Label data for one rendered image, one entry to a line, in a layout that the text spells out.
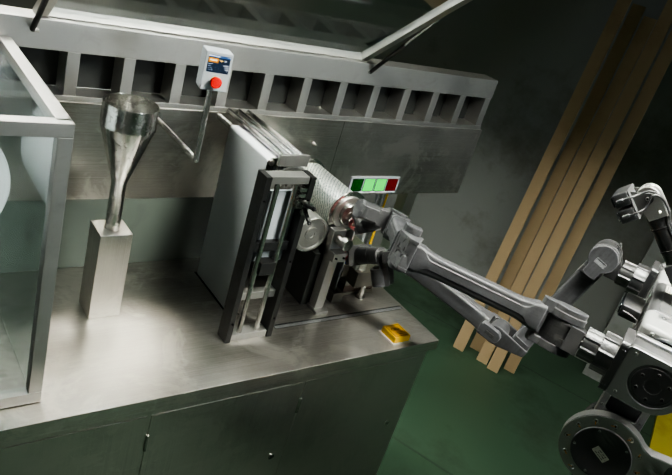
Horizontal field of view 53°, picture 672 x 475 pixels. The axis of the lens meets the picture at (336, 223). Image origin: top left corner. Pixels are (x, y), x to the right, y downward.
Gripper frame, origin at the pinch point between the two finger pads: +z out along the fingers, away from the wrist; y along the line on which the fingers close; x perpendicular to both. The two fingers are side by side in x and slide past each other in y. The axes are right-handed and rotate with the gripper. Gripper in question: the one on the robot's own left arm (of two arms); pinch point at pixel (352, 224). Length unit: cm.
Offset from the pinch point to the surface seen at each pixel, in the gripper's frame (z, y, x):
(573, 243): 64, 191, -26
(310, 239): 6.5, -12.3, -2.5
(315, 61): 6, 0, 55
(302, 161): -13.3, -22.8, 19.6
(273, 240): -7.9, -33.3, -1.4
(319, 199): 7.5, -5.9, 9.9
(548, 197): 73, 188, 1
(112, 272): 14, -73, -3
